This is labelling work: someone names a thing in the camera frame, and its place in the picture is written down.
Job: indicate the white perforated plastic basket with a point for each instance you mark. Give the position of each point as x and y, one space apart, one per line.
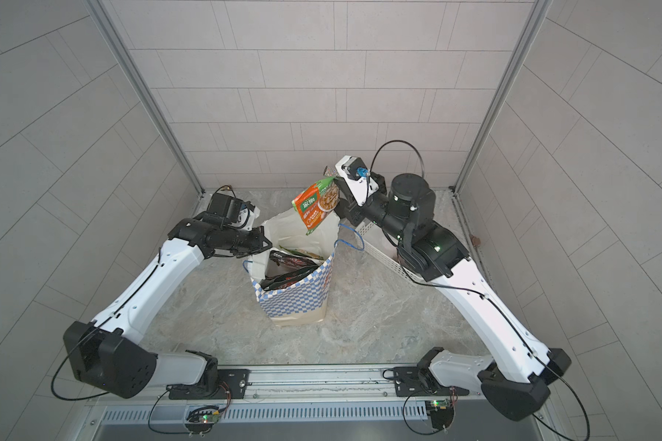
380 248

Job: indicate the blue checkered paper bag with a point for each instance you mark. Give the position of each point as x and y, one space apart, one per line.
305 301

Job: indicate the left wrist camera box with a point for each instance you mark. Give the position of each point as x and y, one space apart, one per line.
229 211

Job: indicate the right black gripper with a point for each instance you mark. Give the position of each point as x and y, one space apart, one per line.
357 214

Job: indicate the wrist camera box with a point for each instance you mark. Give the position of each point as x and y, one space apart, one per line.
356 182
229 211

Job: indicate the dark fish seasoning packet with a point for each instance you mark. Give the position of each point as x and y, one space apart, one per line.
283 270

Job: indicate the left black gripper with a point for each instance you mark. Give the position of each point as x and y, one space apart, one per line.
256 237

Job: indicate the left circuit board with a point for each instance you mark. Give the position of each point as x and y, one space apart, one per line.
202 420

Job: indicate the right circuit board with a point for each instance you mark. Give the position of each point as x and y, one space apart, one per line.
440 413

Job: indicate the circuit board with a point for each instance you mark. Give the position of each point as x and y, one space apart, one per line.
202 420
440 413

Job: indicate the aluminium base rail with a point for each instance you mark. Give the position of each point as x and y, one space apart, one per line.
320 380

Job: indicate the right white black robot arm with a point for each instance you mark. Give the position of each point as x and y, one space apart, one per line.
516 374

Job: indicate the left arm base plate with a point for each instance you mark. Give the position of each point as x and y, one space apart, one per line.
226 382

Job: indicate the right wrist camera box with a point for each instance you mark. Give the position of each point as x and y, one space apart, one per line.
356 182

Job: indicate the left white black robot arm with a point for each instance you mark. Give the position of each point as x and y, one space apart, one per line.
105 352

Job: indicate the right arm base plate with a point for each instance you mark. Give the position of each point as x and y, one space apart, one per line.
416 381

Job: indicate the orange green condiment packet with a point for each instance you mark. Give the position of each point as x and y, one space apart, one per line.
315 203

